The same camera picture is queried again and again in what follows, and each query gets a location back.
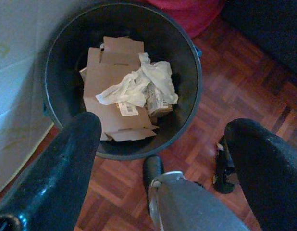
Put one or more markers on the crumpled white plastic bag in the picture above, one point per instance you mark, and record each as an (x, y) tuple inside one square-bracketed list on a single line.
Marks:
[(148, 79)]

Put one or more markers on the red pillow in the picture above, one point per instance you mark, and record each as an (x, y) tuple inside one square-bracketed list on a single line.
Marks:
[(187, 14)]

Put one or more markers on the flattened brown cardboard box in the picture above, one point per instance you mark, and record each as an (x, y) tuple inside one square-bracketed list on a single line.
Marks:
[(100, 79)]

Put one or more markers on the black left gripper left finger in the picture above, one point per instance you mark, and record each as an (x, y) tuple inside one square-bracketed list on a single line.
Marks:
[(57, 173)]

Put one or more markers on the silver robot leg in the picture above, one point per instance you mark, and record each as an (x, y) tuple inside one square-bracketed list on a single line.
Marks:
[(187, 204)]

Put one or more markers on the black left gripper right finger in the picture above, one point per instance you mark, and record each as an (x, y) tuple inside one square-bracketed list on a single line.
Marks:
[(266, 173)]

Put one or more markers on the small printed cardboard box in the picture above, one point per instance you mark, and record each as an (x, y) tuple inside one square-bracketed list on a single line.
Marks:
[(160, 106)]

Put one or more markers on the black round trash bin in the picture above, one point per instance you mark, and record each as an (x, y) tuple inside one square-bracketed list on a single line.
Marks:
[(66, 72)]

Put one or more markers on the bed with grey floral sheet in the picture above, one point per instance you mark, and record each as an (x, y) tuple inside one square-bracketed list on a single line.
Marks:
[(271, 29)]

